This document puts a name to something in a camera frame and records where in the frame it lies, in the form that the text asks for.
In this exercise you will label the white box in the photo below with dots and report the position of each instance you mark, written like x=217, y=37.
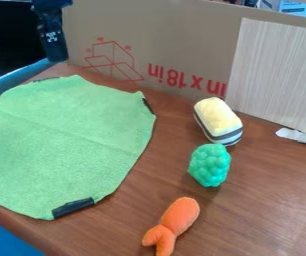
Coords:
x=293, y=6

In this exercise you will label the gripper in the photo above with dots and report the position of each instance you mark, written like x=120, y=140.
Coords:
x=49, y=4

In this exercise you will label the white paper scrap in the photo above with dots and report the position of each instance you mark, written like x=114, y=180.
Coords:
x=300, y=136

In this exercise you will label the green knobbly toy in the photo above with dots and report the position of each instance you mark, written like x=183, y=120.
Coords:
x=210, y=164

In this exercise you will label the yellow toy sushi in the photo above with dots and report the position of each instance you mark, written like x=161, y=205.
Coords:
x=218, y=120

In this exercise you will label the green cloth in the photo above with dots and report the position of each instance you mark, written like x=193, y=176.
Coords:
x=57, y=143

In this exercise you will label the light wooden board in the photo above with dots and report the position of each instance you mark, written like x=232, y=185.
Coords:
x=280, y=73

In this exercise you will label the cardboard box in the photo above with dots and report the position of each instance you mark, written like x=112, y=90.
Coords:
x=169, y=43

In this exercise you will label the orange plush shrimp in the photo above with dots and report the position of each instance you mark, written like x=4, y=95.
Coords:
x=174, y=222

